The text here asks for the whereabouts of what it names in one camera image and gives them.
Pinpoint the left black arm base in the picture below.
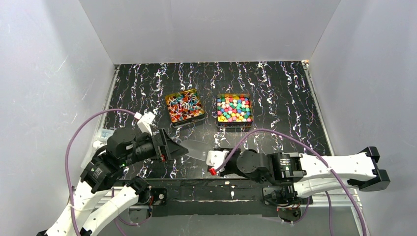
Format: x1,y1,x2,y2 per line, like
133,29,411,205
142,187,168,206

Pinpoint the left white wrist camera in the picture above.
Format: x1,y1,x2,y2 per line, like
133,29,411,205
134,112,156,136

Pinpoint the purple cable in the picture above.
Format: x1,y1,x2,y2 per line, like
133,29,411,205
215,128,369,236
64,109,154,236

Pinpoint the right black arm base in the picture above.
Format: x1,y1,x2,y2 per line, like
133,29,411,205
262,186,306,223

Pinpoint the translucent plastic scoop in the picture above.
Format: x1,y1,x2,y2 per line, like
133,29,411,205
180,140,214,162

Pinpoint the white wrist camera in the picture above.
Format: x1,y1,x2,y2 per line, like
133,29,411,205
134,112,156,136
206,150,229,176

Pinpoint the clear plastic box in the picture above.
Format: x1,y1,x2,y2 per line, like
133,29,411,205
81,128,115,169

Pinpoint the tin tray of lollipops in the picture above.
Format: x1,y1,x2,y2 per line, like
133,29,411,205
165,88,206,128

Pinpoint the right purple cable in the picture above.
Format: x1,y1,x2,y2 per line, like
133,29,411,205
215,128,369,236

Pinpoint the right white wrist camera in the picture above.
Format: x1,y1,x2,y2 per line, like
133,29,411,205
206,150,229,176

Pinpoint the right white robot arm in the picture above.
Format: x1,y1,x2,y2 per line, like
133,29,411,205
206,147,390,199

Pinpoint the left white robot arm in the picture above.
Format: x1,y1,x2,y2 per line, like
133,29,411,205
38,128,189,236

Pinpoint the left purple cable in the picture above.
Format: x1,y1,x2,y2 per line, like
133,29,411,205
64,109,154,236

